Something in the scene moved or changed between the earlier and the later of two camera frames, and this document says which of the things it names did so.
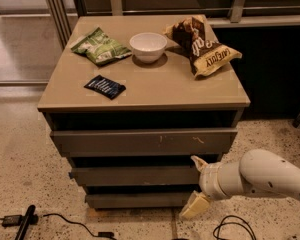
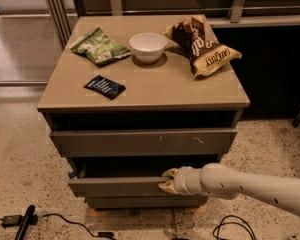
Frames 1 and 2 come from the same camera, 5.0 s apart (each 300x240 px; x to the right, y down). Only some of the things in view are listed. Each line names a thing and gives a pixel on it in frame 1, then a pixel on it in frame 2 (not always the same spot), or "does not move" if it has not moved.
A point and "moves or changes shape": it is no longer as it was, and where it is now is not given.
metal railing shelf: (222, 4) does not move
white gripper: (209, 181) to (181, 180)
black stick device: (30, 218) does not move
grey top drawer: (100, 142) does not move
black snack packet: (105, 87) does not move
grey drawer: (108, 176) moves or changes shape
